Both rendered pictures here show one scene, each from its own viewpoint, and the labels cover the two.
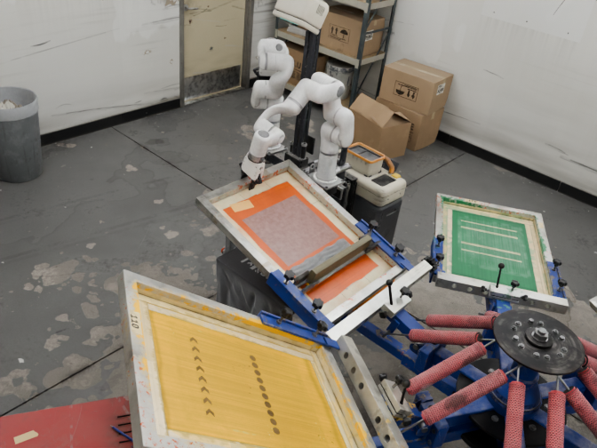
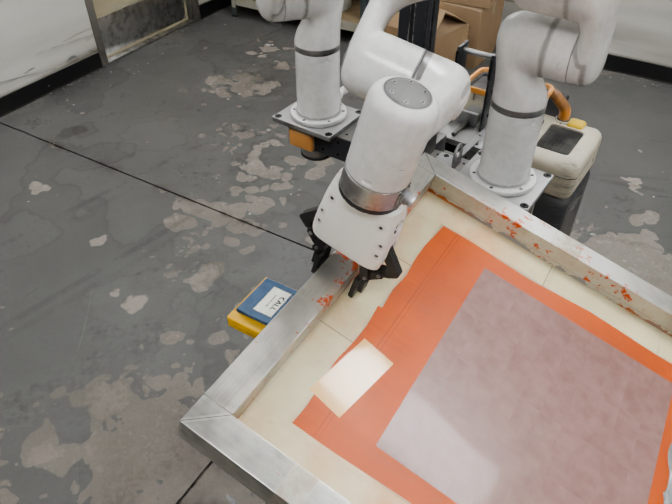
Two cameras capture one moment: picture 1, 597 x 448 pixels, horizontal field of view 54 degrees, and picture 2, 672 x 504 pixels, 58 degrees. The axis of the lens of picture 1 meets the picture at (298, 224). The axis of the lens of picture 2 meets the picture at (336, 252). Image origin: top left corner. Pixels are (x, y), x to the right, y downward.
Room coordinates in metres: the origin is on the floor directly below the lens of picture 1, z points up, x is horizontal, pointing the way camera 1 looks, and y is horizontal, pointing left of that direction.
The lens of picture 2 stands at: (1.76, 0.34, 1.81)
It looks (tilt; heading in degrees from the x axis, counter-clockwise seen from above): 42 degrees down; 353
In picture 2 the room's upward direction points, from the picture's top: straight up
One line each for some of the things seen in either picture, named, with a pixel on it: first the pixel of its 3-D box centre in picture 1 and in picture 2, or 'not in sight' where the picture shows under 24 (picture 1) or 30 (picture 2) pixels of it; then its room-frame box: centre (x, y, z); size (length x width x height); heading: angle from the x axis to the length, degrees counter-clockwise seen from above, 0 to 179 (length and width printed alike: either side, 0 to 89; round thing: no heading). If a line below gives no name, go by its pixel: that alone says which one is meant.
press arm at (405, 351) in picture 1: (369, 330); not in sight; (1.86, -0.35, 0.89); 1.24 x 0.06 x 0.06; 52
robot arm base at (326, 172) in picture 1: (329, 164); (512, 139); (2.70, -0.12, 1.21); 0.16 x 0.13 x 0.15; 138
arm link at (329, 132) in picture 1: (332, 138); (533, 63); (2.68, -0.11, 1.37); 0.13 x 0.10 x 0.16; 49
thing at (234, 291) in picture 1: (251, 318); not in sight; (2.00, 0.16, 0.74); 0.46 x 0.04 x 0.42; 52
